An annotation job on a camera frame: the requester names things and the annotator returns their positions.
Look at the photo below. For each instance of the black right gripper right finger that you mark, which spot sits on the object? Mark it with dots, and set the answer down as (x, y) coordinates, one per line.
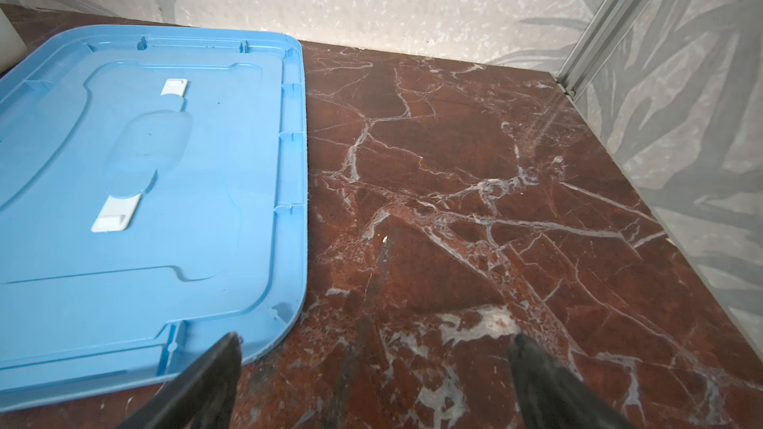
(551, 396)

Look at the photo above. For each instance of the aluminium frame post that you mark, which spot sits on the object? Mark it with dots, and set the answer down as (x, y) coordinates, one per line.
(608, 27)

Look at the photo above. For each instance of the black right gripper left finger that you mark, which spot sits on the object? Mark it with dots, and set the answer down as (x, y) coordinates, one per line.
(202, 396)

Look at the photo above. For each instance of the white plastic storage bin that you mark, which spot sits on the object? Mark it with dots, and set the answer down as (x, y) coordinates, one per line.
(12, 48)

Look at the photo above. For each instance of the blue plastic bin lid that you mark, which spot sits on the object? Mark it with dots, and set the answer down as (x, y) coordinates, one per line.
(153, 199)

